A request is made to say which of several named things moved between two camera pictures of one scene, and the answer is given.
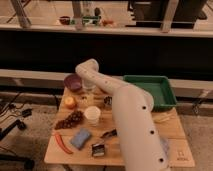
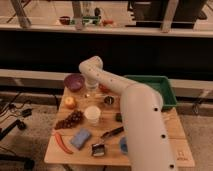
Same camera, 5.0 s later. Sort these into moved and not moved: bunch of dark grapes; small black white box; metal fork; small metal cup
Moved: metal fork
Not moved: small metal cup; bunch of dark grapes; small black white box
